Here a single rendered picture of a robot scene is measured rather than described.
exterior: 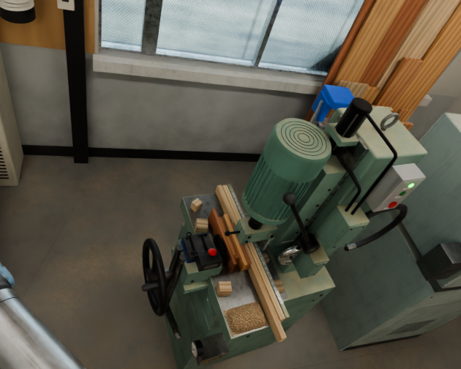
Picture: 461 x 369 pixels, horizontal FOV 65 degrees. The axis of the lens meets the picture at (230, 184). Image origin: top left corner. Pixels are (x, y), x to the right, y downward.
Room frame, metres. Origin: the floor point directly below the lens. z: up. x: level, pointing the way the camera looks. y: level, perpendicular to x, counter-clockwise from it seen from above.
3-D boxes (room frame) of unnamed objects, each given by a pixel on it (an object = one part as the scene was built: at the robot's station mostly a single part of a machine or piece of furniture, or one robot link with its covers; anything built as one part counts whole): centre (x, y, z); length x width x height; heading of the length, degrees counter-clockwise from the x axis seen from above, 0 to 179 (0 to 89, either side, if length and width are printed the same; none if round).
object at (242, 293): (0.75, -0.06, 0.87); 0.61 x 0.30 x 0.06; 38
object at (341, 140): (0.91, -0.25, 1.53); 0.08 x 0.08 x 0.17; 38
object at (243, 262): (0.82, -0.10, 0.93); 0.23 x 0.01 x 0.06; 38
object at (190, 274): (0.69, 0.00, 0.91); 0.15 x 0.14 x 0.09; 38
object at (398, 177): (0.91, -0.48, 1.40); 0.10 x 0.06 x 0.16; 128
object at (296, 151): (0.83, -0.14, 1.35); 0.18 x 0.18 x 0.31
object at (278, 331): (0.79, -0.16, 0.92); 0.67 x 0.02 x 0.04; 38
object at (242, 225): (0.84, -0.15, 1.03); 0.14 x 0.07 x 0.09; 128
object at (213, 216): (0.80, -0.05, 0.94); 0.25 x 0.01 x 0.08; 38
